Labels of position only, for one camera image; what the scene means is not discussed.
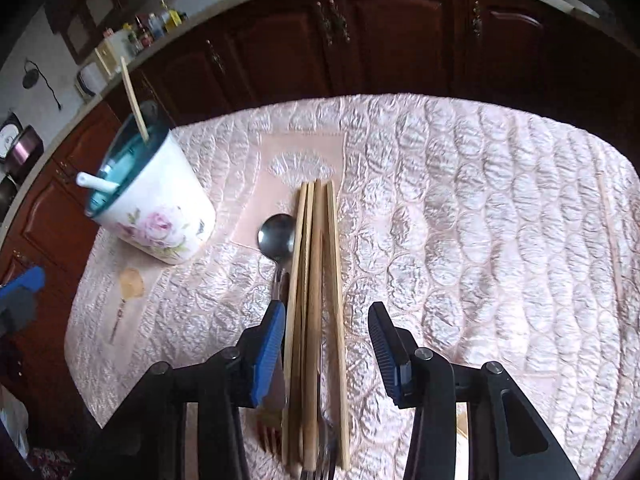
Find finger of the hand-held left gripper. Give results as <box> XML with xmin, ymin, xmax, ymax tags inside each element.
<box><xmin>0</xmin><ymin>266</ymin><xmax>47</xmax><ymax>341</ymax></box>

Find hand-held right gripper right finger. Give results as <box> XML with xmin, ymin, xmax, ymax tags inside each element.
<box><xmin>367</xmin><ymin>301</ymin><xmax>581</xmax><ymax>480</ymax></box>

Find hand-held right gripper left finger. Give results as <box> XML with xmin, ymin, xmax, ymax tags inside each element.
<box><xmin>75</xmin><ymin>300</ymin><xmax>287</xmax><ymax>480</ymax></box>

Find metal spoon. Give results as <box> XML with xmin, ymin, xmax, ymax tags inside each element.
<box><xmin>257</xmin><ymin>213</ymin><xmax>297</xmax><ymax>306</ymax></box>

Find white floral cup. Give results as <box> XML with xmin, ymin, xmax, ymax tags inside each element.
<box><xmin>82</xmin><ymin>100</ymin><xmax>217</xmax><ymax>265</ymax></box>

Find metal fork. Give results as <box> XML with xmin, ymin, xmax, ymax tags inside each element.
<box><xmin>256</xmin><ymin>410</ymin><xmax>286</xmax><ymax>458</ymax></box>
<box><xmin>299</xmin><ymin>420</ymin><xmax>338</xmax><ymax>480</ymax></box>

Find small wooden spoon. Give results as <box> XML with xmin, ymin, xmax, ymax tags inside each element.
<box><xmin>107</xmin><ymin>267</ymin><xmax>146</xmax><ymax>346</ymax></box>

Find purple rice cooker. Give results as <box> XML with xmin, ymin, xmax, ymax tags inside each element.
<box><xmin>2</xmin><ymin>125</ymin><xmax>45</xmax><ymax>181</ymax></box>

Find round dial kitchen scale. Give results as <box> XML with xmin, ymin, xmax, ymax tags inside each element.
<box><xmin>0</xmin><ymin>112</ymin><xmax>23</xmax><ymax>166</ymax></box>

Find quilted pink tablecloth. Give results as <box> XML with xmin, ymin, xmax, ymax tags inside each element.
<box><xmin>64</xmin><ymin>92</ymin><xmax>640</xmax><ymax>480</ymax></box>

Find red sauce bottle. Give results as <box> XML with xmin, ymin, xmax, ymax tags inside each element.
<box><xmin>136</xmin><ymin>16</ymin><xmax>155</xmax><ymax>50</ymax></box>

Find beige stone countertop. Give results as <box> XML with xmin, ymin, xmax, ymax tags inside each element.
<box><xmin>0</xmin><ymin>0</ymin><xmax>601</xmax><ymax>241</ymax></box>

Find yellow oil bottle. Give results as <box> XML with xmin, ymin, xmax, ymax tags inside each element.
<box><xmin>161</xmin><ymin>0</ymin><xmax>188</xmax><ymax>32</ymax></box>

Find dark wooden base cabinets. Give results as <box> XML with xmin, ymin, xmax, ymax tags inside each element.
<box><xmin>0</xmin><ymin>0</ymin><xmax>640</xmax><ymax>461</ymax></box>

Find black wall hook with cable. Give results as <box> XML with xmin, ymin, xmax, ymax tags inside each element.
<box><xmin>22</xmin><ymin>59</ymin><xmax>63</xmax><ymax>111</ymax></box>

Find wooden wall cabinets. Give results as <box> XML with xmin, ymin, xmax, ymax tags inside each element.
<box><xmin>45</xmin><ymin>0</ymin><xmax>171</xmax><ymax>66</ymax></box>

